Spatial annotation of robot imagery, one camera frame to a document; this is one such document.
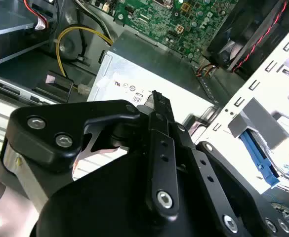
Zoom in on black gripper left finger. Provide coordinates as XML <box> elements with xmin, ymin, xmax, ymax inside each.
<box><xmin>0</xmin><ymin>90</ymin><xmax>181</xmax><ymax>219</ymax></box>

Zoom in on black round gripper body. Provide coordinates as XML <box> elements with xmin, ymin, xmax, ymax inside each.
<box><xmin>35</xmin><ymin>147</ymin><xmax>225</xmax><ymax>237</ymax></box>

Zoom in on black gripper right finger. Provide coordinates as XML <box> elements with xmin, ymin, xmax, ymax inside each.
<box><xmin>168</xmin><ymin>120</ymin><xmax>289</xmax><ymax>237</ymax></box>

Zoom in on hard disk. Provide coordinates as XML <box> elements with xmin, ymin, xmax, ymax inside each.
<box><xmin>240</xmin><ymin>127</ymin><xmax>289</xmax><ymax>192</ymax></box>

